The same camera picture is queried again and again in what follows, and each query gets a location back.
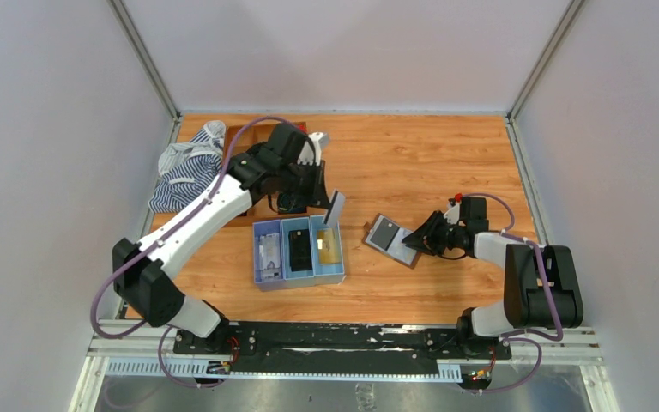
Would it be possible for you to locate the brown leather card holder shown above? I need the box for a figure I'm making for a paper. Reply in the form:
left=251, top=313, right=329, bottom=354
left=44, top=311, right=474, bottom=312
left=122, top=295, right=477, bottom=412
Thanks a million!
left=362, top=214, right=420, bottom=269

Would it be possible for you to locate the grey card from holder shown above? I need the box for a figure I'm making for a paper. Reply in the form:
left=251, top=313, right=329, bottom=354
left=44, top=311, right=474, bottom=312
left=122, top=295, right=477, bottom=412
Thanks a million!
left=323, top=190, right=346, bottom=227

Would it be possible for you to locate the blue three-compartment box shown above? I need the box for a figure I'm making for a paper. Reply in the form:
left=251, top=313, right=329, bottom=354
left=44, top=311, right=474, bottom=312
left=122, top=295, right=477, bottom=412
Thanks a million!
left=252, top=215, right=346, bottom=292

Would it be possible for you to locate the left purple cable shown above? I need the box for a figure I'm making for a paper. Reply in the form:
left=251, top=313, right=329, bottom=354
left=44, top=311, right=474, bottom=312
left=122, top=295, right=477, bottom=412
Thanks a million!
left=89, top=116, right=308, bottom=390

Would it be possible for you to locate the brown wooden grid tray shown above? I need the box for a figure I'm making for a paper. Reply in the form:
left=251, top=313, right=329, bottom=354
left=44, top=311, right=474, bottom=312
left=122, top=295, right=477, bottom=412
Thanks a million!
left=220, top=120, right=310, bottom=228

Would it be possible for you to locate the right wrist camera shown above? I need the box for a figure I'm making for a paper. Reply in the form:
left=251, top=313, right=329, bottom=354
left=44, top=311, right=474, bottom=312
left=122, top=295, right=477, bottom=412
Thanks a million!
left=444, top=194, right=489, bottom=233

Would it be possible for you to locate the black card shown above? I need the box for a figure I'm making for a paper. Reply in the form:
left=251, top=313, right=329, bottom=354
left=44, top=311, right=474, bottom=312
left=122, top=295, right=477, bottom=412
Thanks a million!
left=288, top=229, right=312, bottom=271

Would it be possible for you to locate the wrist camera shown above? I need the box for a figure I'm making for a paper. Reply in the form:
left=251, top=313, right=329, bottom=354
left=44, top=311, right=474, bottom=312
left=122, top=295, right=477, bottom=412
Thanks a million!
left=305, top=132, right=330, bottom=165
left=444, top=194, right=489, bottom=233

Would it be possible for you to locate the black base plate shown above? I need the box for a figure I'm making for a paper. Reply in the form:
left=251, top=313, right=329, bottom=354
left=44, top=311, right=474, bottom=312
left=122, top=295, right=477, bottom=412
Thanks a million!
left=172, top=321, right=511, bottom=375

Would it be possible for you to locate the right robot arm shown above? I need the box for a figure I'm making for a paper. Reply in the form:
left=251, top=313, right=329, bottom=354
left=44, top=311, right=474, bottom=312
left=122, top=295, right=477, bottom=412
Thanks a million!
left=402, top=211, right=583, bottom=356

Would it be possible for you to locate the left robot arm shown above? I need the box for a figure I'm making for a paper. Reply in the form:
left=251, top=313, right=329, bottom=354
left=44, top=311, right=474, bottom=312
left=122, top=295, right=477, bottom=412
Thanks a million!
left=104, top=118, right=332, bottom=352

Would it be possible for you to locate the dark patterned rolled belt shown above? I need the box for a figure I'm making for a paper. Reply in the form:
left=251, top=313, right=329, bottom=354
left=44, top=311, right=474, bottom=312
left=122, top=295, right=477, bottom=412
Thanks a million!
left=276, top=193, right=307, bottom=215

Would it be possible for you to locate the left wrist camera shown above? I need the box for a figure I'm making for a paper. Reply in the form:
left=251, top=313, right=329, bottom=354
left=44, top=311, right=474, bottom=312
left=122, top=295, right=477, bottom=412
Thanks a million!
left=305, top=132, right=330, bottom=165

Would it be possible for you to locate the grey card in box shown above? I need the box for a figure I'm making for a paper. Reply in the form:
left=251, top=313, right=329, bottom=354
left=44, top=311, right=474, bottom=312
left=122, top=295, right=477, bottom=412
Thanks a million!
left=258, top=233, right=281, bottom=281

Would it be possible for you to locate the gold VIP card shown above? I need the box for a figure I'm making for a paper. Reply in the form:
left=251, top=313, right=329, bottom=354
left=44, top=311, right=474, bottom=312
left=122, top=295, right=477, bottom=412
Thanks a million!
left=317, top=228, right=342, bottom=265

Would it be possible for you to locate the striped blue white cloth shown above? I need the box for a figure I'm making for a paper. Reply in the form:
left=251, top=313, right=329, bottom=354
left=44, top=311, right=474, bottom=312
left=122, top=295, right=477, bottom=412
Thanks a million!
left=148, top=120, right=227, bottom=214

